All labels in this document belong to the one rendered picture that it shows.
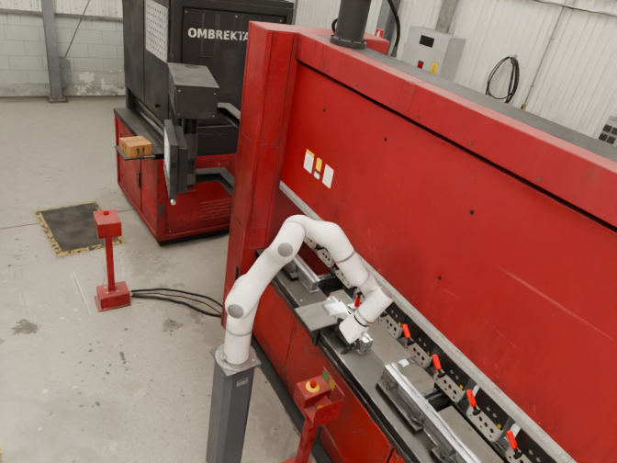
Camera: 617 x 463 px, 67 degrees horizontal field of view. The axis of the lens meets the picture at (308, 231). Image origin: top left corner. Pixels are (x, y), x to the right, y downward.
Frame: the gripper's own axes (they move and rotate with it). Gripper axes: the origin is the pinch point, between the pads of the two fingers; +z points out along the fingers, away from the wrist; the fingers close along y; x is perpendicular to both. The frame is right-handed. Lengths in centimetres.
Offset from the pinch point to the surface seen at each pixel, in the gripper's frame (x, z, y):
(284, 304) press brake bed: -50, 48, 76
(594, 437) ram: -18, -51, -78
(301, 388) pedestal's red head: -24, 46, 12
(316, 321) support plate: -30, 23, 36
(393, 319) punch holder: -33.7, -13.2, 6.4
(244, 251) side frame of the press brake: -38, 48, 123
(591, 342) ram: -7, -73, -59
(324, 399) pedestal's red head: -34, 44, 3
